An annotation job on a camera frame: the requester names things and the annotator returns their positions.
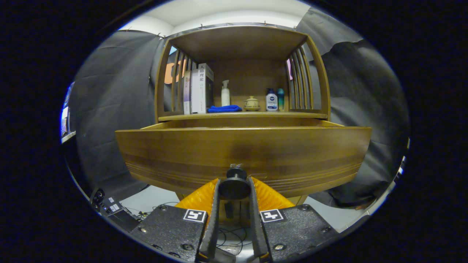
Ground wooden countertop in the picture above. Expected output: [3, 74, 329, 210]
[158, 110, 328, 122]

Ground black electronic box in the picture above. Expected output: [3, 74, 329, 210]
[91, 188, 140, 232]

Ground thin pale purple book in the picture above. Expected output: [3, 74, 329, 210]
[183, 70, 192, 115]

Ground black floor cables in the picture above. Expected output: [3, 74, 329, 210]
[126, 202, 253, 256]

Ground white furniture edge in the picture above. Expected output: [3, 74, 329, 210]
[393, 155, 407, 183]

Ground beige lidded tea cup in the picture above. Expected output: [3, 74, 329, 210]
[244, 96, 261, 111]

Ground thick white book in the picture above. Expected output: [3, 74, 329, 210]
[191, 63, 215, 114]

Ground white edged panel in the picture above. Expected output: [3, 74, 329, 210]
[60, 82, 76, 144]

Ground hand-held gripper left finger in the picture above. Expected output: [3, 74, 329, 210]
[130, 178, 221, 263]

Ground white lotion bottle blue cap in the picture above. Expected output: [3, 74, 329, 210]
[265, 88, 278, 111]

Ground white pump bottle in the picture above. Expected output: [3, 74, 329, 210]
[221, 80, 231, 107]

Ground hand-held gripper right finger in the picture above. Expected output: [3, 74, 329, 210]
[248, 177, 339, 263]

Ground black round drawer knob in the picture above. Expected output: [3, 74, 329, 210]
[218, 164, 251, 200]

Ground blue folded cloth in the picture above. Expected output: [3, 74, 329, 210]
[207, 105, 242, 113]

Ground wooden drawer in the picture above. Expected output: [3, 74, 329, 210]
[115, 119, 372, 198]

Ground wooden cabinet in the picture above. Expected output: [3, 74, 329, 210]
[154, 25, 331, 229]

